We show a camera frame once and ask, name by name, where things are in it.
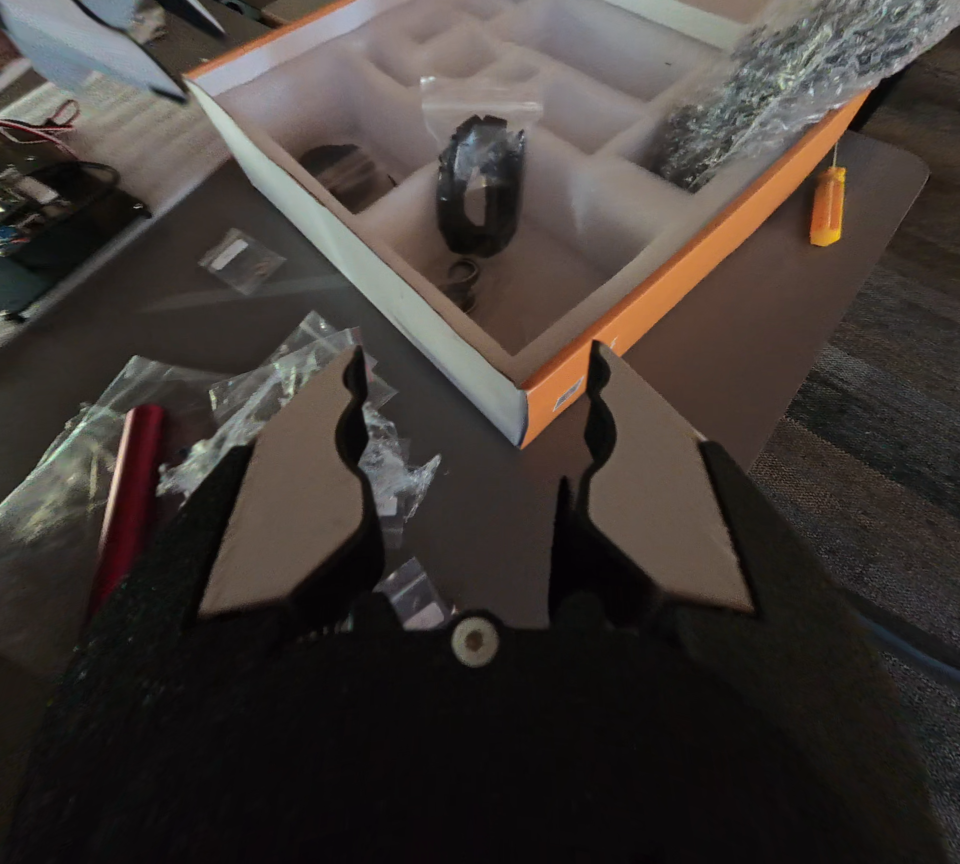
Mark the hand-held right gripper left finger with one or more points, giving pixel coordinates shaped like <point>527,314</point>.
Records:
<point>292,504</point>

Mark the small orange screwdriver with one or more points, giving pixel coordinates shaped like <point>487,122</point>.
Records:
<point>826,204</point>

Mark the large clear zip bag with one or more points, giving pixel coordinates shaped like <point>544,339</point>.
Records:
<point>52,504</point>

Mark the clear bag with black claw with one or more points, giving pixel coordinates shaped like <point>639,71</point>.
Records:
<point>480,189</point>

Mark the grey desk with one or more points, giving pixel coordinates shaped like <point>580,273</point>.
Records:
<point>712,339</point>

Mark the orange and white kit box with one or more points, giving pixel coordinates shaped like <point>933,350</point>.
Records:
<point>450,332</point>

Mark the small clear bag of washers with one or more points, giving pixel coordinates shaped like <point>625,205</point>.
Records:
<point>240,260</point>

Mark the blue toy robot arm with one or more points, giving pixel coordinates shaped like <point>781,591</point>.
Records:
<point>60,219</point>

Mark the red electric screwdriver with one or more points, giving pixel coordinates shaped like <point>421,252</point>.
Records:
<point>131,489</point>

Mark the bubble wrap bundle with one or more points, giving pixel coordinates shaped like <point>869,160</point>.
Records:
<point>810,54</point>

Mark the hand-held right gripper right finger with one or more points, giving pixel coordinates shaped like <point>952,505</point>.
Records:
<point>660,504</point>

